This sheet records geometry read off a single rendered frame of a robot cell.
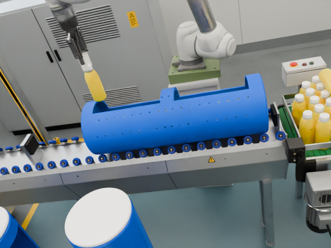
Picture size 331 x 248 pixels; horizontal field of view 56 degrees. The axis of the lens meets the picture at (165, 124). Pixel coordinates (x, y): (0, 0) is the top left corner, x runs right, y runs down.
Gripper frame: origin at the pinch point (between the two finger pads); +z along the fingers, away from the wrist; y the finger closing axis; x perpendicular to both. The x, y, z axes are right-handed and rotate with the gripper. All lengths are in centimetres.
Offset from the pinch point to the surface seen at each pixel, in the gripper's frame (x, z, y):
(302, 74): 100, 40, -24
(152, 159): 19, 54, 11
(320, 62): 110, 37, -27
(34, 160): -51, 50, 4
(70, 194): -39, 76, 9
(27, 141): -51, 39, 1
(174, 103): 36.0, 25.1, 7.0
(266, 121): 75, 38, 14
